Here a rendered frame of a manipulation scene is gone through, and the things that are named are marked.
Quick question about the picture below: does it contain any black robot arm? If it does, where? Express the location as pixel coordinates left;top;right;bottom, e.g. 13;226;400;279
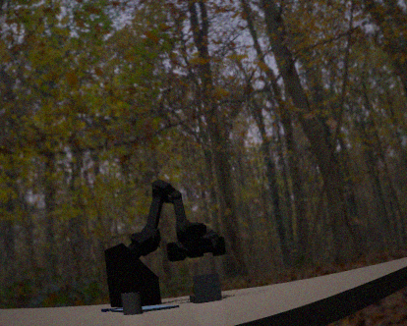
128;180;219;258

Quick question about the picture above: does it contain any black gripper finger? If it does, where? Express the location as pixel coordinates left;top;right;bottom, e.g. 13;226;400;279
173;243;189;261
211;238;221;256

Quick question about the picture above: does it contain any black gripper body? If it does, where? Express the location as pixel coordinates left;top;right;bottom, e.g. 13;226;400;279
166;236;226;262

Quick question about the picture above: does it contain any blue square mat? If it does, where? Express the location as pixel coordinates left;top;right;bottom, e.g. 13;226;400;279
110;305;179;312

